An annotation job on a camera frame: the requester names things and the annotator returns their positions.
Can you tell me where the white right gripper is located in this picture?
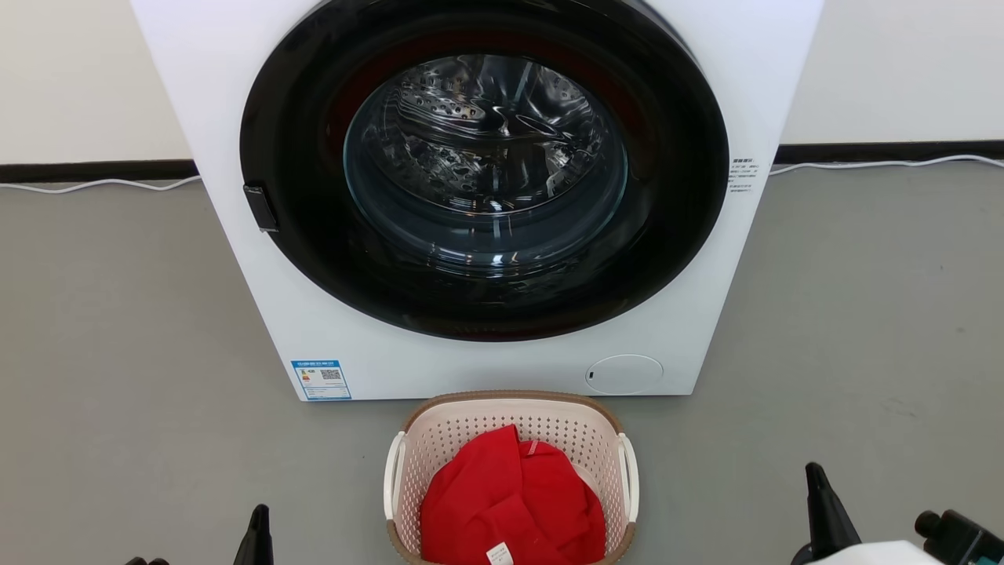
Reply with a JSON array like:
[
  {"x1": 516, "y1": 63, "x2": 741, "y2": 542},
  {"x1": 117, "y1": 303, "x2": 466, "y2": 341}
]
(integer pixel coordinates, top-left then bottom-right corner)
[{"x1": 806, "y1": 463, "x2": 946, "y2": 565}]

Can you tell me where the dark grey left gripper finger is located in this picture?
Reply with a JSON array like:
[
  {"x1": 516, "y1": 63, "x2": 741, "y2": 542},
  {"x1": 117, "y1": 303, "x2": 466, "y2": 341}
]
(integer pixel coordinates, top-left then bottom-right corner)
[{"x1": 233, "y1": 505, "x2": 275, "y2": 565}]

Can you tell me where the cream perforated laundry basket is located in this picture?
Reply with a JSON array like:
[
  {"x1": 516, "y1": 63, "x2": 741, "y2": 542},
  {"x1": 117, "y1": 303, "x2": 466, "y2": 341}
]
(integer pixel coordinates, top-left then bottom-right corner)
[{"x1": 383, "y1": 390, "x2": 640, "y2": 565}]

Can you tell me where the blue energy label sticker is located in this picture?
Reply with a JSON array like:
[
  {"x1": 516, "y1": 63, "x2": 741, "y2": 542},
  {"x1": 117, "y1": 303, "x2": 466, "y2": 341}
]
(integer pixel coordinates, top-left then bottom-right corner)
[{"x1": 291, "y1": 359, "x2": 352, "y2": 401}]

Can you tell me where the round white filter cover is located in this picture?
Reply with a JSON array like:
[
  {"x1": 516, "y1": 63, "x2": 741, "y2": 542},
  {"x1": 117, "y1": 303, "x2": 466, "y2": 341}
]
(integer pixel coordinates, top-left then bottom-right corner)
[{"x1": 585, "y1": 354, "x2": 664, "y2": 396}]

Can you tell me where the red garment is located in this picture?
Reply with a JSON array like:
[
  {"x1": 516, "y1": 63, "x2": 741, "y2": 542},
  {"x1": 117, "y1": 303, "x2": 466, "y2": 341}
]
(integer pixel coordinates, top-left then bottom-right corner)
[{"x1": 420, "y1": 425, "x2": 607, "y2": 565}]

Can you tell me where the white front-load washing machine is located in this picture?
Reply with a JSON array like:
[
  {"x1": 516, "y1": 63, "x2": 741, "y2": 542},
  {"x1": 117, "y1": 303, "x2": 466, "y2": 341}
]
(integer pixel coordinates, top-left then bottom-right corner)
[{"x1": 129, "y1": 0, "x2": 824, "y2": 403}]

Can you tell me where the round black washing machine door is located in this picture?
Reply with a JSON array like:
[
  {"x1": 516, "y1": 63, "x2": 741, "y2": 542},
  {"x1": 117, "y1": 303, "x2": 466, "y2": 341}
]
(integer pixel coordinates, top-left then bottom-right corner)
[{"x1": 239, "y1": 0, "x2": 730, "y2": 343}]

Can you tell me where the small text sticker on washer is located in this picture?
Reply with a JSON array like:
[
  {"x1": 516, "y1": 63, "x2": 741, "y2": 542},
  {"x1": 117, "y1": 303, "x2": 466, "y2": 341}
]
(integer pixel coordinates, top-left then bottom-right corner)
[{"x1": 728, "y1": 157, "x2": 760, "y2": 195}]

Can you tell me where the grey door handle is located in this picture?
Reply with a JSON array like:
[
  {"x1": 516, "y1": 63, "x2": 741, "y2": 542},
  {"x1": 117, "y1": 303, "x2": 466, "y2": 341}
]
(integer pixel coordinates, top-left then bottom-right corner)
[{"x1": 242, "y1": 184, "x2": 280, "y2": 233}]

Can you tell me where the white floor cable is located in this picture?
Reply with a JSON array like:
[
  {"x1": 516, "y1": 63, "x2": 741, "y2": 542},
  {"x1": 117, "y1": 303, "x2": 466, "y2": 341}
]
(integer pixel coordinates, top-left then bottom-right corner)
[
  {"x1": 0, "y1": 176, "x2": 202, "y2": 194},
  {"x1": 769, "y1": 155, "x2": 1004, "y2": 175}
]

